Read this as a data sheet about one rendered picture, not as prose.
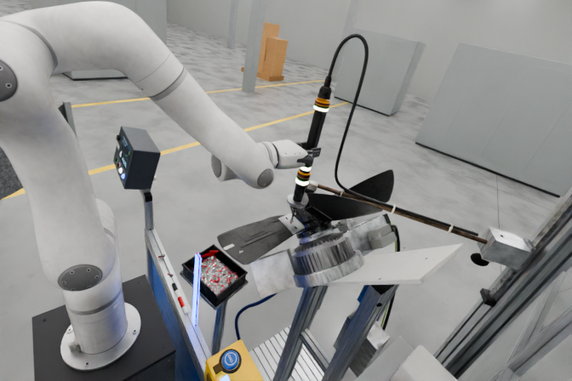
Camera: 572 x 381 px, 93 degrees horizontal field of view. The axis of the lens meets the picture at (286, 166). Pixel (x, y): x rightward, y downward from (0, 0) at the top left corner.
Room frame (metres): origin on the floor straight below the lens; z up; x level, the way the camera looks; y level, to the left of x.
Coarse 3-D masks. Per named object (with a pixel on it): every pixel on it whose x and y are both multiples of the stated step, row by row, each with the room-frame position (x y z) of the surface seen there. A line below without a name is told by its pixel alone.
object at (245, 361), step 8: (232, 344) 0.40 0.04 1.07; (240, 344) 0.41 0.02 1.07; (224, 352) 0.38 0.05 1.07; (240, 352) 0.39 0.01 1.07; (248, 352) 0.39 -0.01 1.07; (208, 360) 0.35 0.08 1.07; (216, 360) 0.36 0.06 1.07; (240, 360) 0.37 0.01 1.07; (248, 360) 0.37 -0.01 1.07; (208, 368) 0.34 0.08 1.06; (224, 368) 0.34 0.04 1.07; (240, 368) 0.35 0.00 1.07; (248, 368) 0.36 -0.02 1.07; (256, 368) 0.36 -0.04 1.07; (216, 376) 0.33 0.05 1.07; (224, 376) 0.33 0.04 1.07; (232, 376) 0.33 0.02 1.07; (240, 376) 0.34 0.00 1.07; (248, 376) 0.34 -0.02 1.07; (256, 376) 0.34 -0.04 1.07
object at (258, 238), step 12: (240, 228) 0.74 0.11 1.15; (252, 228) 0.74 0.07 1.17; (264, 228) 0.74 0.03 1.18; (276, 228) 0.75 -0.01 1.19; (228, 240) 0.68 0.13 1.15; (240, 240) 0.67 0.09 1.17; (252, 240) 0.67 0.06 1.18; (264, 240) 0.68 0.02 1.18; (276, 240) 0.69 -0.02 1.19; (228, 252) 0.61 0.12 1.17; (252, 252) 0.62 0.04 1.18; (264, 252) 0.63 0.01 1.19
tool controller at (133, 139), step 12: (120, 132) 1.11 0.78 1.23; (132, 132) 1.10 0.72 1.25; (144, 132) 1.16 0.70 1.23; (120, 144) 1.07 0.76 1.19; (132, 144) 0.99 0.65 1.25; (144, 144) 1.03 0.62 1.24; (132, 156) 0.94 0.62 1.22; (144, 156) 0.97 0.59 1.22; (156, 156) 1.00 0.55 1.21; (132, 168) 0.93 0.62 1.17; (144, 168) 0.96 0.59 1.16; (156, 168) 1.00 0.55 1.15; (132, 180) 0.93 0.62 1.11; (144, 180) 0.96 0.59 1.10
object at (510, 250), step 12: (492, 228) 0.70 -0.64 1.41; (492, 240) 0.65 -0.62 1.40; (504, 240) 0.65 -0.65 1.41; (516, 240) 0.66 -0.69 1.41; (528, 240) 0.66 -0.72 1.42; (492, 252) 0.64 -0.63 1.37; (504, 252) 0.63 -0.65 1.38; (516, 252) 0.63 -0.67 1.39; (528, 252) 0.62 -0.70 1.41; (504, 264) 0.63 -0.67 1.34; (516, 264) 0.62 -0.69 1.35
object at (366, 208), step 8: (312, 200) 0.71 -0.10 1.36; (320, 200) 0.69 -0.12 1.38; (328, 200) 0.67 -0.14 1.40; (336, 200) 0.65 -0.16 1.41; (344, 200) 0.64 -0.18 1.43; (352, 200) 0.63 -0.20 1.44; (320, 208) 0.76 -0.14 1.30; (328, 208) 0.73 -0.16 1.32; (336, 208) 0.71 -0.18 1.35; (344, 208) 0.69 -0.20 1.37; (352, 208) 0.68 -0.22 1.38; (360, 208) 0.66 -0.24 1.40; (368, 208) 0.65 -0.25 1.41; (376, 208) 0.65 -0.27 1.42; (336, 216) 0.75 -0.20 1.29; (344, 216) 0.73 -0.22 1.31; (352, 216) 0.71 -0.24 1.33; (360, 216) 0.70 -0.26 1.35
